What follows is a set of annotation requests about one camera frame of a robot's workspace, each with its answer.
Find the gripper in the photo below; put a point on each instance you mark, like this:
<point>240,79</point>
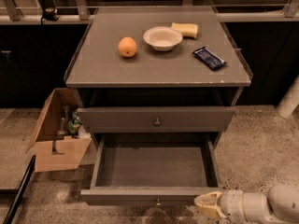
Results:
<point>229,202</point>

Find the brown cardboard box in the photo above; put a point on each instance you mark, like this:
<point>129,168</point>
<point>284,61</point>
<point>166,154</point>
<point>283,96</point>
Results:
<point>57,150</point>

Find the grey drawer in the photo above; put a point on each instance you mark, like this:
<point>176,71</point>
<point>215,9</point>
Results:
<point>152,168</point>
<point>154,119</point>

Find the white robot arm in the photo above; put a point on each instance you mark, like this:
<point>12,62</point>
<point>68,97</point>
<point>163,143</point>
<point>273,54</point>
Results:
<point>259,164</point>

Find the grey wooden drawer cabinet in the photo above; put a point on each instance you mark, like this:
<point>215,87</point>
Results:
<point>101,77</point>

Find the green patterned item in box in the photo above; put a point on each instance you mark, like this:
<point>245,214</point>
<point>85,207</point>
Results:
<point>73,124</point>

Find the black bar on floor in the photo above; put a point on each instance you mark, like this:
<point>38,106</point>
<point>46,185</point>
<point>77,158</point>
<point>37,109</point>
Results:
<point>15,195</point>

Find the small dark object on ledge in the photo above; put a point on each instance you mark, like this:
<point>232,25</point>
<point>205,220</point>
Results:
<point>50,14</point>

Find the yellow sponge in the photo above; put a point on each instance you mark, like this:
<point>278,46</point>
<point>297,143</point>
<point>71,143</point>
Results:
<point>186,29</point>

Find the grey top drawer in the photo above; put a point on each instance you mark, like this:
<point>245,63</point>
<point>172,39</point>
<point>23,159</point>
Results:
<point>154,119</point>

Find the orange fruit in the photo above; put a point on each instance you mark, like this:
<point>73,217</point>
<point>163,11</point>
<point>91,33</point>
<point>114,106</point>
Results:
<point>127,47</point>

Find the white bowl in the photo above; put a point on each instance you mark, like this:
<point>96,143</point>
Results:
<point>162,38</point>

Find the dark blue snack packet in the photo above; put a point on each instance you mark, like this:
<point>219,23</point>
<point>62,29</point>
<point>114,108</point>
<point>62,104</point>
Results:
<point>209,59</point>

